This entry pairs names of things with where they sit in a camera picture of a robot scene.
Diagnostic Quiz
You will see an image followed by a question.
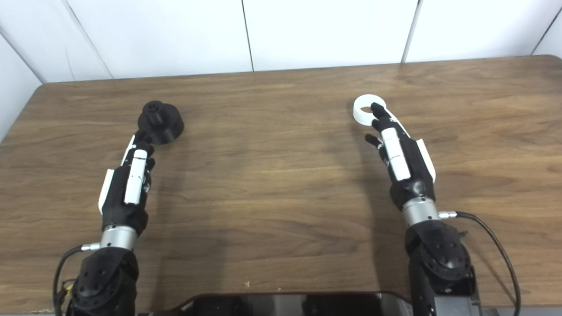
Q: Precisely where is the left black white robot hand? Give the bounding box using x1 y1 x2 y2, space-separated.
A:
97 134 156 235

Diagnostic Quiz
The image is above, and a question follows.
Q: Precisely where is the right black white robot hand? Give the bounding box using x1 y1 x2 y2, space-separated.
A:
365 103 437 212

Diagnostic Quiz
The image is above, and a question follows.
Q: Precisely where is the white toothed plastic ring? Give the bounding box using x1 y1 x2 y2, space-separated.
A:
353 94 388 126

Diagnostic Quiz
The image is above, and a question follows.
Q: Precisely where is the round black plastic part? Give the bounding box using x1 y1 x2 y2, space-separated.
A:
137 101 185 146

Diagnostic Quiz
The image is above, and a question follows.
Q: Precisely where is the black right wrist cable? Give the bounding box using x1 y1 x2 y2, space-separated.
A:
439 211 522 316

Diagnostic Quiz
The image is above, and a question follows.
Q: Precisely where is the thin wire with yellow tag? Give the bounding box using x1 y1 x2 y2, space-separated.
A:
61 277 76 304

